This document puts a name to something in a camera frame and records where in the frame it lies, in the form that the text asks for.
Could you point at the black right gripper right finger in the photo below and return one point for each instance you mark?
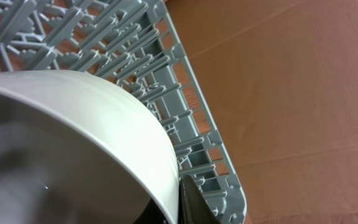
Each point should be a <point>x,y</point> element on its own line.
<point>193,207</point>

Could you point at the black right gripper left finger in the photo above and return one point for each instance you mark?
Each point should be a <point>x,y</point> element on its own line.
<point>151,215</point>

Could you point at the white round plate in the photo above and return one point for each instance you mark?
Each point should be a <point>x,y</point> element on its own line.
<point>75,148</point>

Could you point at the grey dish rack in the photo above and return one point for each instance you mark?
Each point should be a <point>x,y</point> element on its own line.
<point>135,45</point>

